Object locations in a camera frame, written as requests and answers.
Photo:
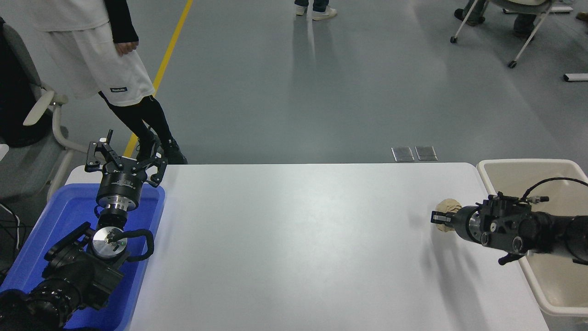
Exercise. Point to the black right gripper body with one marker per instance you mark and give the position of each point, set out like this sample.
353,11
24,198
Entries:
461,223

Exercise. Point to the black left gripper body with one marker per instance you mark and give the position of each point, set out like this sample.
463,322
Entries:
119,184

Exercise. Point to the tan paper ball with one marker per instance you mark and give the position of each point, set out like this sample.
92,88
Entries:
449,206

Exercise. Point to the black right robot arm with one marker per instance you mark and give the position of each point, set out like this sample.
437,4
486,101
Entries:
533,227

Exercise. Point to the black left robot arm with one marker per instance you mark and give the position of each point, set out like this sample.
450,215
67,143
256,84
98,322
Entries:
73,276

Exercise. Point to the person's left hand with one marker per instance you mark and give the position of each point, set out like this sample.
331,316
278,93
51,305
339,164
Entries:
125,48

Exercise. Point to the blue plastic tray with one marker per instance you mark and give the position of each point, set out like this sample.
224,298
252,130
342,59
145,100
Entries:
59,207

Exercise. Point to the metal floor plate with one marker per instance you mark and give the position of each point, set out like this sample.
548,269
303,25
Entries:
403,153
426,152

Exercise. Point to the large pale bin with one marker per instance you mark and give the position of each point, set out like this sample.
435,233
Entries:
514,179

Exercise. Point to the grey office chair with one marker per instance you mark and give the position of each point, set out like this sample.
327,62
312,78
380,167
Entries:
27,170

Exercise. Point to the small white object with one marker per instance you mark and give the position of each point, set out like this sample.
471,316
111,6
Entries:
2,151

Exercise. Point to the person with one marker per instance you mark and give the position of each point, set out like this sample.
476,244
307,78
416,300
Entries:
324,13
87,50
473,11

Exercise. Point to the white floor bar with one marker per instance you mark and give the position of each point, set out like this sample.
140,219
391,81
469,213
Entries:
576,77

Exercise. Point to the white-legged wheeled chair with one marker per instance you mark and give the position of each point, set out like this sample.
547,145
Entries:
533,27

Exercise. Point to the small brown object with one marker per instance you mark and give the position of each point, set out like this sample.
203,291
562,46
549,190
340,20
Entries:
582,16

